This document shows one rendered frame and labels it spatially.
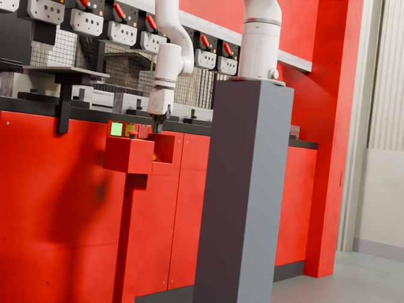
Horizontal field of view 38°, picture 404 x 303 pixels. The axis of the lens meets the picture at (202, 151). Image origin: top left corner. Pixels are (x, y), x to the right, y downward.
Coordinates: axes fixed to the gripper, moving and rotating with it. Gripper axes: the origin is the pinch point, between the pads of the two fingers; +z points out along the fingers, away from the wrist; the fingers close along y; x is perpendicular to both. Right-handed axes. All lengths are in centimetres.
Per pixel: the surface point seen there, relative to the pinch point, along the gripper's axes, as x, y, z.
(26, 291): -38, -10, 63
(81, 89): -13.5, -35.3, -9.3
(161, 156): 4.6, -0.5, 10.3
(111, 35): -3.2, -35.7, -33.4
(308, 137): 179, -66, -1
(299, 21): 154, -71, -73
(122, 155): -15.1, 2.3, 10.8
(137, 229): -4.1, 3.6, 38.0
